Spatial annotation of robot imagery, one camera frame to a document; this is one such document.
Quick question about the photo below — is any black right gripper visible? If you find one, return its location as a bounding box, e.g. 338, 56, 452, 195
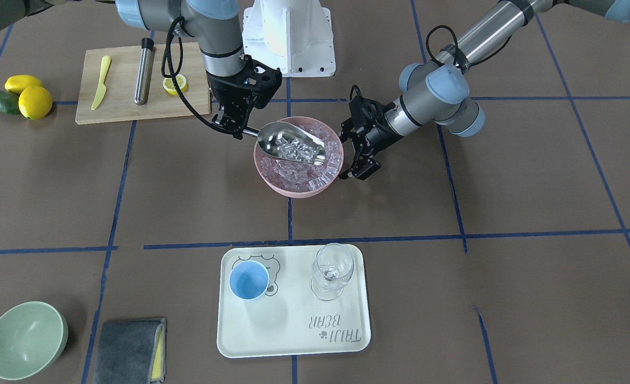
207, 53, 283, 140

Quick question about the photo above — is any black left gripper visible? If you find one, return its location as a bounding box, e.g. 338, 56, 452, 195
338, 84, 402, 180

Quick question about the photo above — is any metal ice scoop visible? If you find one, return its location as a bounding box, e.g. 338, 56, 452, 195
242, 121, 326, 166

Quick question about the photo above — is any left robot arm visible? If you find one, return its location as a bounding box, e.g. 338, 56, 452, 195
339, 1, 560, 180

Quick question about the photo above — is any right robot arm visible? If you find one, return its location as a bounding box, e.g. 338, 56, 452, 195
113, 1, 282, 140

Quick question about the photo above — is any pink bowl of ice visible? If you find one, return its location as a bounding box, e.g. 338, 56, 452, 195
253, 116, 344, 198

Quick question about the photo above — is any blue plastic cup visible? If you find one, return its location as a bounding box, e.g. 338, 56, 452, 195
229, 260, 270, 300

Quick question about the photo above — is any lemon half slice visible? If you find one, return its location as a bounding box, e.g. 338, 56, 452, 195
163, 74, 189, 95

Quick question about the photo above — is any clear wine glass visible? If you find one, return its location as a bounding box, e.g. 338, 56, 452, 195
310, 243, 355, 301

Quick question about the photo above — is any steel cylinder muddler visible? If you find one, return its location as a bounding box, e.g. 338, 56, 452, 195
133, 37, 155, 106

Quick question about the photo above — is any wooden cutting board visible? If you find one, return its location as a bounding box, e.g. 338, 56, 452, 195
75, 42, 211, 125

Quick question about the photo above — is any yellow plastic knife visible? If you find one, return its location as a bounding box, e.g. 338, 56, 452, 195
91, 55, 112, 111

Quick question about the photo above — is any cream serving tray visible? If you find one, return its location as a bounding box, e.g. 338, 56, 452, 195
217, 244, 372, 359

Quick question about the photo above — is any yellow lemon front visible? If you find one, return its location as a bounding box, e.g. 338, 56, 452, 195
18, 85, 53, 120

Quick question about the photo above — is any yellow lemon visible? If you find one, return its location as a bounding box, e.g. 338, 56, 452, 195
18, 85, 53, 120
4, 74, 44, 95

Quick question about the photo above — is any yellow lemon back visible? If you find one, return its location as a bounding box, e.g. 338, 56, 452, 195
4, 74, 44, 95

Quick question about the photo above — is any green avocado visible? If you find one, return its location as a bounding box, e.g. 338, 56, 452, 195
0, 90, 21, 116

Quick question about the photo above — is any grey folded cloth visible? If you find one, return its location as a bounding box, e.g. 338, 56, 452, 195
93, 317, 168, 383

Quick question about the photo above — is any green ceramic bowl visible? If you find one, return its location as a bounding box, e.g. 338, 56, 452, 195
0, 301, 68, 381

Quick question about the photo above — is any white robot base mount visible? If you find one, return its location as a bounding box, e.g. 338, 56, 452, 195
241, 1, 337, 78

